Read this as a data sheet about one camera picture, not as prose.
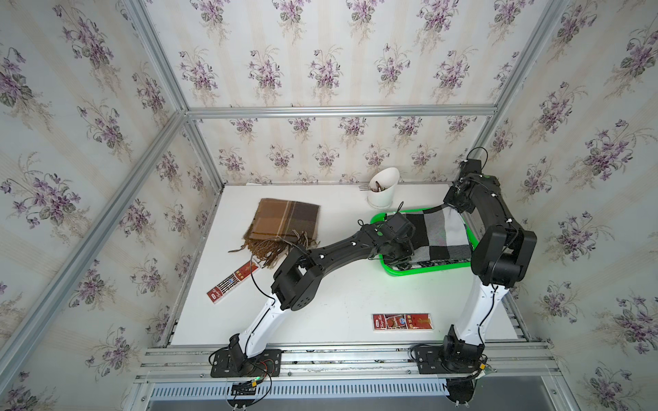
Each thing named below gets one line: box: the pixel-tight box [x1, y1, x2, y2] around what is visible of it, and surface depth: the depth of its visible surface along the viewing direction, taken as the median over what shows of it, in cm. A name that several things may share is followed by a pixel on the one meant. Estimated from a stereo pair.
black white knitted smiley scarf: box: [391, 260, 438, 271], surface depth 88 cm
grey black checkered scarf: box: [403, 204, 472, 264], surface depth 90 cm
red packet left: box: [206, 259, 261, 304], surface depth 90 cm
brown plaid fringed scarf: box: [227, 198, 321, 269], surface depth 104 cm
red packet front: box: [372, 313, 434, 331], surface depth 81 cm
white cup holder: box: [366, 166, 401, 209], surface depth 109 cm
